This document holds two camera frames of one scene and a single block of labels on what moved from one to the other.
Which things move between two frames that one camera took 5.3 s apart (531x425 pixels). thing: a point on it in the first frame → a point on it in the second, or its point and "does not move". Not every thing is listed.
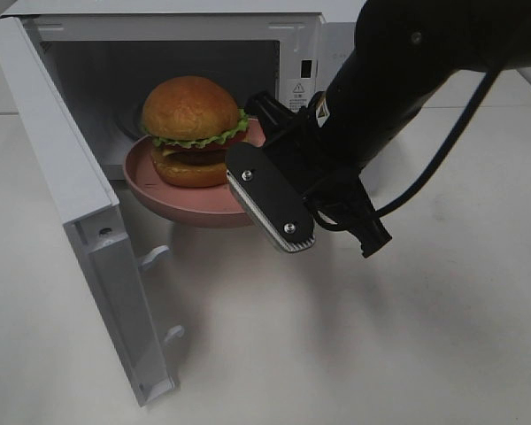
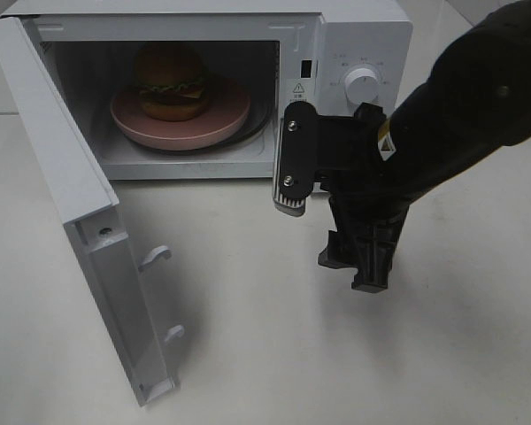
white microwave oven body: [106, 59] does not move
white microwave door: [89, 205] does not move
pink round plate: [218, 205] → [228, 104]
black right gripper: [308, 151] → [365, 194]
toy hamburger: [190, 121] → [170, 79]
